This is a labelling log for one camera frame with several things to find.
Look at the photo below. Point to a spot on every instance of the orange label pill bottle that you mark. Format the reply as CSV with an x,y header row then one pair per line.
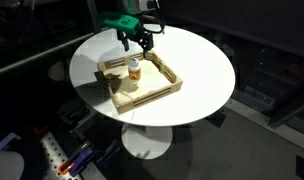
x,y
134,73

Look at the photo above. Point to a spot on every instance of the dark metal frame post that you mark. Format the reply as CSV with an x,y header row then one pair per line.
x,y
93,16

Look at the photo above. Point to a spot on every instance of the orange and blue bar clamp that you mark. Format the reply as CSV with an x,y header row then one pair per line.
x,y
40,129
77,160

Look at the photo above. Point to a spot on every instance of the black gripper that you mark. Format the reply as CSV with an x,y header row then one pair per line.
x,y
138,35

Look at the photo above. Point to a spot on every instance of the white round table pedestal base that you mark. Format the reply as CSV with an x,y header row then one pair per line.
x,y
147,141

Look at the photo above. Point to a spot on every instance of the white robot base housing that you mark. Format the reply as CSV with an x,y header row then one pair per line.
x,y
5,166

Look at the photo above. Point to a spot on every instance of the dark blue bar clamp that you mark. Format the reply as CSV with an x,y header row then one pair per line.
x,y
108,151

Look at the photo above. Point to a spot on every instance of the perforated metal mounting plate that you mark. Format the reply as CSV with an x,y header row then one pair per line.
x,y
55,151

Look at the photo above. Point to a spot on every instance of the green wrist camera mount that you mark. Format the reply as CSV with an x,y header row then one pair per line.
x,y
120,21

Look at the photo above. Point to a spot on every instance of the light wooden slatted tray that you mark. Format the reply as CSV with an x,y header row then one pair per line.
x,y
125,104

